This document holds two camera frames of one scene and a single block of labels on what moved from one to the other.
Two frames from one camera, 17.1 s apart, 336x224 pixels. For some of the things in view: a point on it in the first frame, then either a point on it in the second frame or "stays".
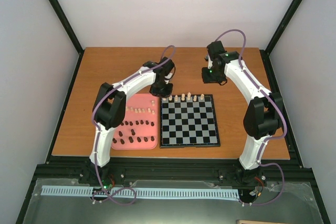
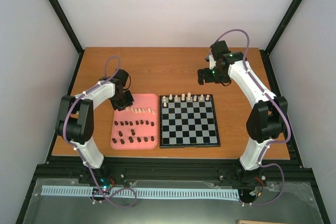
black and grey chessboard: x=187 y=123 stays
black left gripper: x=167 y=94 -> x=129 y=103
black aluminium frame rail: x=81 y=169 stays
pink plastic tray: x=140 y=131 stays
